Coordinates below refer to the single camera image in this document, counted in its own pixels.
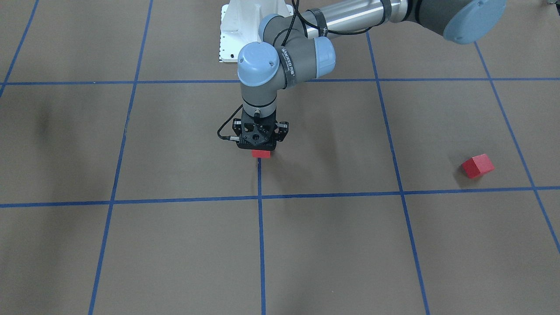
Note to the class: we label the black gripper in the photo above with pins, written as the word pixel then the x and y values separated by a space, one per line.
pixel 283 131

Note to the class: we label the red cube block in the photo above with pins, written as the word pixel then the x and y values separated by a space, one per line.
pixel 261 154
pixel 477 166

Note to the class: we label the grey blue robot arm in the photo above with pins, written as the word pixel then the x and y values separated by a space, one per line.
pixel 291 50

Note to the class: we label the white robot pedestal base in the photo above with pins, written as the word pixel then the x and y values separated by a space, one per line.
pixel 239 24

